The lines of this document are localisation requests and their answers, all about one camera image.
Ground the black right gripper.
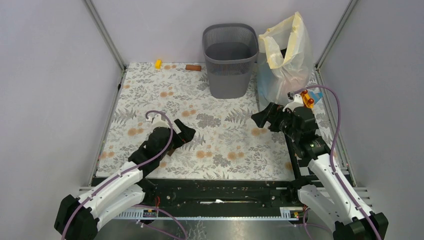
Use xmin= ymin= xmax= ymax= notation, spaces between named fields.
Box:
xmin=250 ymin=102 xmax=300 ymax=141

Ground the clear yellow-rimmed plastic bag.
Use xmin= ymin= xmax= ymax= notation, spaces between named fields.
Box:
xmin=256 ymin=12 xmax=314 ymax=110

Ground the grey mesh trash bin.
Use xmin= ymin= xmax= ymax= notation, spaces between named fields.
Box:
xmin=202 ymin=23 xmax=259 ymax=99

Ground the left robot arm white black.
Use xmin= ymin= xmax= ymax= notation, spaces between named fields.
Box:
xmin=54 ymin=119 xmax=196 ymax=240

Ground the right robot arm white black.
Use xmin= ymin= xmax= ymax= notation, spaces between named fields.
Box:
xmin=251 ymin=103 xmax=389 ymax=240

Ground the small brown card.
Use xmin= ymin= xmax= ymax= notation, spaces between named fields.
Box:
xmin=167 ymin=148 xmax=176 ymax=157

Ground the orange red toy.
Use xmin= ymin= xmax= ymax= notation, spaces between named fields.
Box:
xmin=300 ymin=90 xmax=315 ymax=109

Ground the floral patterned table mat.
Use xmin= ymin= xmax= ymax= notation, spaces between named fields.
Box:
xmin=96 ymin=62 xmax=342 ymax=181

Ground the blue paper piece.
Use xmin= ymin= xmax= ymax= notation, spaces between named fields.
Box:
xmin=309 ymin=91 xmax=323 ymax=104

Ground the black white checkerboard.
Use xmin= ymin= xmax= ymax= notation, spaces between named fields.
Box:
xmin=284 ymin=135 xmax=330 ymax=181

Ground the brown rectangular block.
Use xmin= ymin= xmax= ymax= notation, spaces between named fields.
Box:
xmin=185 ymin=64 xmax=202 ymax=72

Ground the yellow toy block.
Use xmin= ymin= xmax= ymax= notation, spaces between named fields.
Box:
xmin=154 ymin=59 xmax=162 ymax=69

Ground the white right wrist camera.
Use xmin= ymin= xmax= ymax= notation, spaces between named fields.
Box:
xmin=285 ymin=94 xmax=304 ymax=112

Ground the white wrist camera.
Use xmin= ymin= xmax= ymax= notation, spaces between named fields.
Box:
xmin=285 ymin=94 xmax=304 ymax=112
xmin=146 ymin=114 xmax=171 ymax=129

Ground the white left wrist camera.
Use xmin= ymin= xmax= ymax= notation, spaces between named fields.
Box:
xmin=146 ymin=114 xmax=171 ymax=129

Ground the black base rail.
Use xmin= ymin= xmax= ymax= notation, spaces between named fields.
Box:
xmin=91 ymin=177 xmax=355 ymax=220

